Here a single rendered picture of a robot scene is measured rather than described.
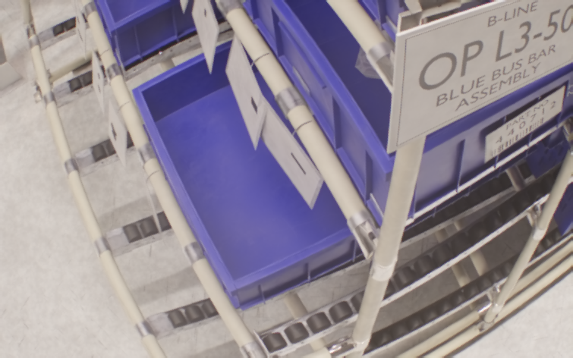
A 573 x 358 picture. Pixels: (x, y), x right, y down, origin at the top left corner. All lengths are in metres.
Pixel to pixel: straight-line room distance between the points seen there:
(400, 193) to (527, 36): 0.30
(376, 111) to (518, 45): 0.48
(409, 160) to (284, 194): 0.66
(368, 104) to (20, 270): 1.34
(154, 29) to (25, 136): 0.96
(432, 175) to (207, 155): 0.56
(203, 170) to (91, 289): 0.81
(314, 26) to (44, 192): 1.28
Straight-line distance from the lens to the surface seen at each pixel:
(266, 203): 1.76
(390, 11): 1.02
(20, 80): 2.84
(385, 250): 1.33
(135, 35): 1.84
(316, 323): 1.69
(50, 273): 2.55
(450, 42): 0.92
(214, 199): 1.76
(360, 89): 1.46
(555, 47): 1.08
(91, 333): 2.48
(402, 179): 1.15
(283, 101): 1.47
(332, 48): 1.49
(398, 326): 2.06
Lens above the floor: 2.33
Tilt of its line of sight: 64 degrees down
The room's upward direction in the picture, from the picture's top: 1 degrees clockwise
